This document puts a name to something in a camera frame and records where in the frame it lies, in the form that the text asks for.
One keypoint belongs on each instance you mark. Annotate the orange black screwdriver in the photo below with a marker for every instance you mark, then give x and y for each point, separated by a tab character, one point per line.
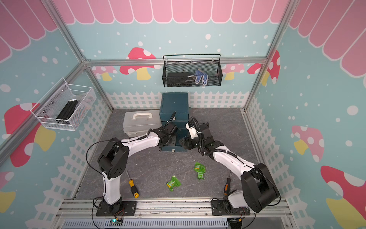
227	187

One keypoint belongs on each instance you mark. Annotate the grey plastic toolbox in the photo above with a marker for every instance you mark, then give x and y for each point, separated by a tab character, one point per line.
138	123

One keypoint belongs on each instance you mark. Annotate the black wire wall basket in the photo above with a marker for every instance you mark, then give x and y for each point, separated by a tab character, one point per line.
188	63

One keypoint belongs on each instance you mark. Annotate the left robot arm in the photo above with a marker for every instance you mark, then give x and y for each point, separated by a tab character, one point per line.
113	159

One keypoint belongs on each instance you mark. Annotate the white wire wall basket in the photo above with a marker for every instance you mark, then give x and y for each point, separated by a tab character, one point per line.
49	107

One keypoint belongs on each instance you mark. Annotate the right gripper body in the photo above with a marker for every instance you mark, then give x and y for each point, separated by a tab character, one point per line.
193	143

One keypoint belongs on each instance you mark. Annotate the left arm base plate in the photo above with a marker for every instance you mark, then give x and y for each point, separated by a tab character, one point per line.
118	209

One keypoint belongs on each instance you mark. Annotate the yellow black screwdriver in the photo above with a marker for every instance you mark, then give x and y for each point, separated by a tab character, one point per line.
133	187

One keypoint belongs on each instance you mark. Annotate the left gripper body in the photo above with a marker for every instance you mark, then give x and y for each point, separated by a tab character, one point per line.
172	141

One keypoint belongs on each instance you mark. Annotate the green cookie pack front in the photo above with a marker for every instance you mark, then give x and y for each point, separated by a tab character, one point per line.
174	182

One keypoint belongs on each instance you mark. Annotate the blue white item in basket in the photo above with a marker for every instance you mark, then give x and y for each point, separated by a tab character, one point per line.
199	77

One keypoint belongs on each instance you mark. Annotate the green cookie pack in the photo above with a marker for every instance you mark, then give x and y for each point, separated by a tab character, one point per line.
174	182
200	169

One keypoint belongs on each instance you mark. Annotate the small green circuit board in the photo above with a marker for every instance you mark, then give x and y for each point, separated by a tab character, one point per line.
116	223

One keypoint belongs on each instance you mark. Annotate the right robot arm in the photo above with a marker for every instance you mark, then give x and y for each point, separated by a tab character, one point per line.
258	187

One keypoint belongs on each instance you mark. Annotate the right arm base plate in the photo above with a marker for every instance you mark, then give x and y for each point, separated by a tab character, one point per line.
224	208

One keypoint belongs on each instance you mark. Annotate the teal drawer cabinet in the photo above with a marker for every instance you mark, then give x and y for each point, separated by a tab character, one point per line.
177	102

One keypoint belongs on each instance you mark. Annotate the black box in white basket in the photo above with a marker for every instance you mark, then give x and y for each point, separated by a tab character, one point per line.
67	112

